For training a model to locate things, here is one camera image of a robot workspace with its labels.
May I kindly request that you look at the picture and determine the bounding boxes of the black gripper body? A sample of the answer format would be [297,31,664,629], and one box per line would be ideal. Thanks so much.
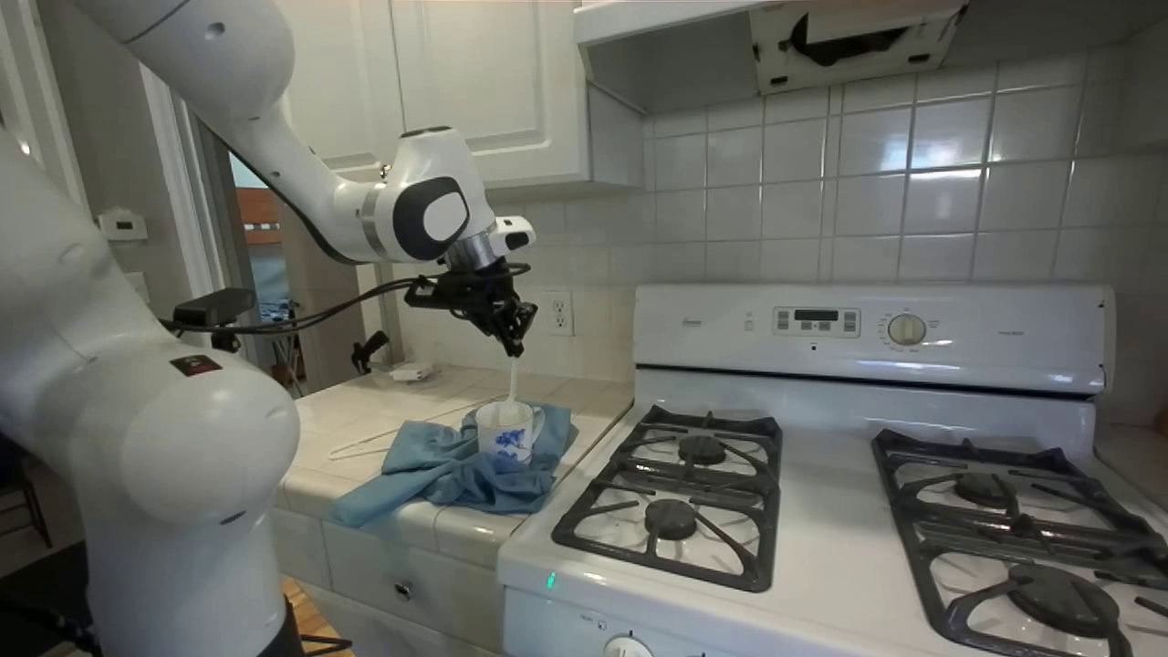
[428,260,529,328]

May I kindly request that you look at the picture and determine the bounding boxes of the white plastic fork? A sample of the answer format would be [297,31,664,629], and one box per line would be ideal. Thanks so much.
[501,350,526,411]

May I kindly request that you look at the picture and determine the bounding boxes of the blue cloth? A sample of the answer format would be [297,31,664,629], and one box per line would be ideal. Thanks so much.
[328,400,580,533]

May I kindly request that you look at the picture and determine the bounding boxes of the white printed mug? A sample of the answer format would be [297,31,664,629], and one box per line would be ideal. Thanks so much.
[470,399,543,474]

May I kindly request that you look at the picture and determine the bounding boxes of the black clamp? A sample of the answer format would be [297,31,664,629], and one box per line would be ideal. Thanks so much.
[347,328,395,377]

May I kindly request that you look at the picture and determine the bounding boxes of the white upper cabinet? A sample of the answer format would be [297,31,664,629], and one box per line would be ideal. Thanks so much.
[261,0,649,200]

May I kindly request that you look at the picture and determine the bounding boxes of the black burner grate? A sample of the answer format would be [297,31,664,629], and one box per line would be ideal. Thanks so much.
[869,427,1168,657]
[549,400,786,600]

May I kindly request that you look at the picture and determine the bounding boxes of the white gas stove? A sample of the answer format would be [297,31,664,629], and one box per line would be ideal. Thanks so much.
[494,281,1168,657]

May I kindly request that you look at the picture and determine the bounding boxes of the white range hood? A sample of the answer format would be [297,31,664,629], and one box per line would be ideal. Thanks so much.
[569,0,1168,120]

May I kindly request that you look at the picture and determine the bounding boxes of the white wall outlet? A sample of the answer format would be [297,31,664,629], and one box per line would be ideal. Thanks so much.
[539,289,576,344]

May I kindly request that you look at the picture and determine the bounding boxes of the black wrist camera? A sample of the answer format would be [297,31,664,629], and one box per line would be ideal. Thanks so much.
[402,275,457,315]

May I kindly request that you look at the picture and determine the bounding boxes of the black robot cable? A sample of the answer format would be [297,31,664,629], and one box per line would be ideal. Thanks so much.
[162,275,430,339]

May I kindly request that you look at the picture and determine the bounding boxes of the black camera on stand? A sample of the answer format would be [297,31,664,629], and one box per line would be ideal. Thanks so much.
[167,283,255,356]

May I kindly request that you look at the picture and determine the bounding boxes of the white wall thermostat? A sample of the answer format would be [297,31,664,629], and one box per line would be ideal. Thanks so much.
[97,204,154,243]

